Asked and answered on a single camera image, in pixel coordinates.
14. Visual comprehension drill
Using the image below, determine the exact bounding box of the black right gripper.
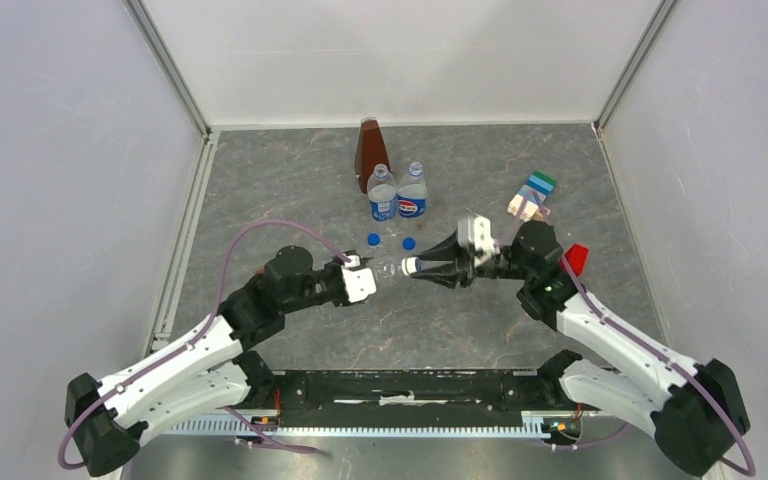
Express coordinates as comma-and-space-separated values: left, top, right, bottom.
411, 228, 533, 289

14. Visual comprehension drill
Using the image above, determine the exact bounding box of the white blue Pocari cap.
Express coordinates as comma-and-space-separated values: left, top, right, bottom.
401, 257, 421, 277

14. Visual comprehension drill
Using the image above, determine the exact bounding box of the blue bottle cap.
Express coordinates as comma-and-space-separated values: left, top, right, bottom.
402, 237, 416, 251
367, 232, 381, 247

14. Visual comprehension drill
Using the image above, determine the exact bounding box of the clear unlabelled plastic bottle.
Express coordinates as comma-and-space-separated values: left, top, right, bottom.
370, 258, 404, 281

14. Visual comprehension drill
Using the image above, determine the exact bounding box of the Pepsi bottle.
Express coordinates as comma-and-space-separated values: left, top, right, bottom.
367, 163, 397, 222
397, 161, 428, 218

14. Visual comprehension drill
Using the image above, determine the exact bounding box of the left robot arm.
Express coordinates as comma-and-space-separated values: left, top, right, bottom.
65, 246, 376, 477

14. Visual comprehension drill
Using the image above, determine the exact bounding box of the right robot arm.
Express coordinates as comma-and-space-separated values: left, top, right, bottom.
401, 216, 757, 477

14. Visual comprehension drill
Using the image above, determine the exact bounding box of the blue green stacked block toy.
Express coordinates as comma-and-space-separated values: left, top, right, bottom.
507, 170, 556, 221

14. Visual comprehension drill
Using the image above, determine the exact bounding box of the light wooden cube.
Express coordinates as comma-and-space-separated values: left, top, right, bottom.
532, 206, 551, 223

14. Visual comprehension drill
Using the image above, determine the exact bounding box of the red toy block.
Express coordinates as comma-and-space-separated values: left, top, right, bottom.
559, 243, 590, 277

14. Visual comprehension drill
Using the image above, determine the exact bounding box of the brown wooden metronome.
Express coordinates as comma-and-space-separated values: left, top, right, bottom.
354, 117, 392, 194

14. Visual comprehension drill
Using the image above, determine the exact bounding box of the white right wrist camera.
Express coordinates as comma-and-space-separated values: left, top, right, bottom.
456, 215, 500, 267

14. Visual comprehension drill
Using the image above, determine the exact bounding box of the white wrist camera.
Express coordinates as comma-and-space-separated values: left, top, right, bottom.
341, 254, 377, 304
456, 215, 500, 267

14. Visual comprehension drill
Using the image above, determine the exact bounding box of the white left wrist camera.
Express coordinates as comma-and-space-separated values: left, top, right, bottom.
341, 254, 377, 304

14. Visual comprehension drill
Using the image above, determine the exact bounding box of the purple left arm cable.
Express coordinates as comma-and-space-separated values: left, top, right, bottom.
57, 219, 352, 472

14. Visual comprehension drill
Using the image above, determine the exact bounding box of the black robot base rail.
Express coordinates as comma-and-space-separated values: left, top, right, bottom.
234, 351, 591, 445

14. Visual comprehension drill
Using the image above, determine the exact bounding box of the aluminium frame post right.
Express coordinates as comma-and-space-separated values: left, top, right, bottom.
592, 0, 680, 138

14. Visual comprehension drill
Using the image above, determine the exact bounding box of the aluminium frame post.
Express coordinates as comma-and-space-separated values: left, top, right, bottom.
592, 0, 680, 138
124, 0, 212, 137

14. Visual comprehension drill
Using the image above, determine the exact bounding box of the aluminium frame post left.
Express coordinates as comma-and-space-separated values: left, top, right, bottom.
124, 0, 212, 137

